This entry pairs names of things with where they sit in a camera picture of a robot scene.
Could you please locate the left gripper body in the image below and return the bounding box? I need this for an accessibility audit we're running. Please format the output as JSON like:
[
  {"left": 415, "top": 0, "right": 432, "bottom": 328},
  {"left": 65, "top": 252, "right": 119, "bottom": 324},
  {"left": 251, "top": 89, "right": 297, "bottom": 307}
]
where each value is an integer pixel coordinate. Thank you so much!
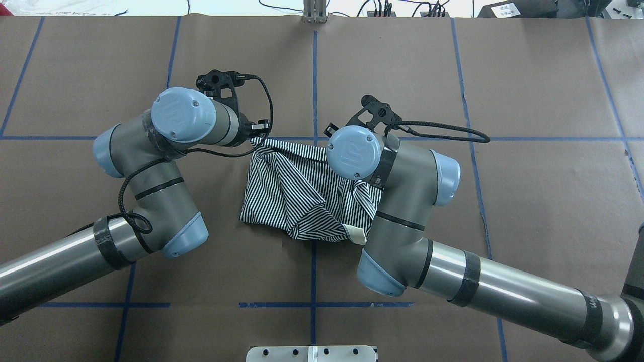
[{"left": 235, "top": 115, "right": 254, "bottom": 147}]

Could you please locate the blue white striped shirt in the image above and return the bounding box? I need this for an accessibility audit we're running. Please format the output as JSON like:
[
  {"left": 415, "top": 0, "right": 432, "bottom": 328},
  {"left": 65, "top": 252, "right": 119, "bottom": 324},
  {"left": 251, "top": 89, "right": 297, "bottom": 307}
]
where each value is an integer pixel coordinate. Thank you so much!
[{"left": 240, "top": 137, "right": 381, "bottom": 246}]

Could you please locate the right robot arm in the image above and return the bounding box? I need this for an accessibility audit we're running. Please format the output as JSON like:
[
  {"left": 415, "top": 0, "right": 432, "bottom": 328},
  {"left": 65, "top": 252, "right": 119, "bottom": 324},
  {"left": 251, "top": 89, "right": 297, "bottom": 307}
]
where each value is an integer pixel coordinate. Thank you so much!
[{"left": 324, "top": 123, "right": 643, "bottom": 361}]

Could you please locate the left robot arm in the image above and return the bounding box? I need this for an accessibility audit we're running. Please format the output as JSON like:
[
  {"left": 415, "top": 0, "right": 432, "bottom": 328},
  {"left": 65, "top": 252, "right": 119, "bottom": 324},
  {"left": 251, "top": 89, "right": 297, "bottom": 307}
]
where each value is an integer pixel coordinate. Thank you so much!
[{"left": 2, "top": 87, "right": 274, "bottom": 325}]

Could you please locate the orange black terminal strip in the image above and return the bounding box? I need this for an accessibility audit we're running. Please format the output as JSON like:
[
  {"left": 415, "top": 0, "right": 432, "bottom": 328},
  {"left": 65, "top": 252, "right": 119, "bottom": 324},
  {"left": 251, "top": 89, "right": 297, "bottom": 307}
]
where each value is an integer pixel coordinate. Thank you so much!
[{"left": 363, "top": 1, "right": 396, "bottom": 18}]

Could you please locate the black box device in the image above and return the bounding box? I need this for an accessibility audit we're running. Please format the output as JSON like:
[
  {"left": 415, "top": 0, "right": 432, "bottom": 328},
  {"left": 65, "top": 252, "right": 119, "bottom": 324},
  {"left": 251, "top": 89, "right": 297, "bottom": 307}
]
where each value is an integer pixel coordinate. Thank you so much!
[{"left": 477, "top": 1, "right": 558, "bottom": 19}]

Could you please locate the clear plastic bag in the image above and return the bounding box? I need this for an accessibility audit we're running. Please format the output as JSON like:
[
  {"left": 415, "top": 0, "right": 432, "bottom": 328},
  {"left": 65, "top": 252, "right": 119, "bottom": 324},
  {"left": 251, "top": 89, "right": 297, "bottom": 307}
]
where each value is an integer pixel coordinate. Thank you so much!
[{"left": 2, "top": 1, "right": 122, "bottom": 16}]

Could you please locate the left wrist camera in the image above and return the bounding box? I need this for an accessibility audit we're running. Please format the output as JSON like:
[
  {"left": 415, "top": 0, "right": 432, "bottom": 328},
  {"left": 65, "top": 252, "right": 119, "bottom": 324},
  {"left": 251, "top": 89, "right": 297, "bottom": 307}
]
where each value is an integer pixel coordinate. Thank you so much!
[{"left": 195, "top": 69, "right": 258, "bottom": 113}]

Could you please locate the aluminium frame post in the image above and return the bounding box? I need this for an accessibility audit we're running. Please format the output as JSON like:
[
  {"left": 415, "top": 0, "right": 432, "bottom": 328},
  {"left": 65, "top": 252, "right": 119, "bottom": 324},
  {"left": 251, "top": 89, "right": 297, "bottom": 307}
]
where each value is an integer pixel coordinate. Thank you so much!
[{"left": 302, "top": 0, "right": 329, "bottom": 24}]

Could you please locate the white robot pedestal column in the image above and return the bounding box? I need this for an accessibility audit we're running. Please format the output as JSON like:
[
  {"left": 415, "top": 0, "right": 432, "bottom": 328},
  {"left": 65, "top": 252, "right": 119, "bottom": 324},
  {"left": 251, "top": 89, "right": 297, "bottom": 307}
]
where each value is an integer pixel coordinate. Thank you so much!
[{"left": 246, "top": 344, "right": 379, "bottom": 361}]

